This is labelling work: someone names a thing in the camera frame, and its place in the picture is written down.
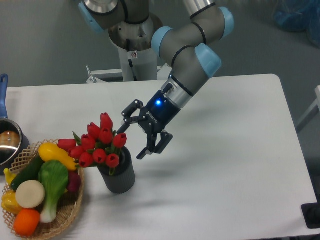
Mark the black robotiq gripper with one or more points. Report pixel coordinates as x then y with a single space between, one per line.
152 118

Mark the red tulip bouquet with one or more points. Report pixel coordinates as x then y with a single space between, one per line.
100 147

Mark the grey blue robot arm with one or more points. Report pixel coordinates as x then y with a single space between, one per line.
185 50

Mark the dark grey ribbed vase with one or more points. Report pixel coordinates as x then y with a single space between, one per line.
123 178

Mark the purple red radish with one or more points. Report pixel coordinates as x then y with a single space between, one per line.
74 182

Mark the yellow squash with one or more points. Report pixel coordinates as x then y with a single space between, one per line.
49 151

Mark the green bok choy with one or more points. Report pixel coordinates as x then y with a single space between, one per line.
54 177

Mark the woven wicker basket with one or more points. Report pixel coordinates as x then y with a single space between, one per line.
68 206

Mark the dark green cucumber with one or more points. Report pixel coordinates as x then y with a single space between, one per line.
30 172

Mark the beige round bun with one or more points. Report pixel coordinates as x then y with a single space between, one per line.
30 194

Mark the yellow banana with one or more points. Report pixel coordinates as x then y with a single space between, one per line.
9 176

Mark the orange fruit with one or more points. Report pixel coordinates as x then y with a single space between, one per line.
26 222

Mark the yellow bell pepper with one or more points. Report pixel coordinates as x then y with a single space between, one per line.
9 202

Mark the black device at table edge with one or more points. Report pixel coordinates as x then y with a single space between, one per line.
311 214

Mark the blue plastic bag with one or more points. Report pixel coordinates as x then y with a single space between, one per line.
299 16

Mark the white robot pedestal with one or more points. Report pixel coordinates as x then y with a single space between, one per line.
138 61

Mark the blue handled saucepan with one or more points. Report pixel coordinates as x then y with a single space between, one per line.
12 139

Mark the white frame at right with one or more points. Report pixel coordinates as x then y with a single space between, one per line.
310 113

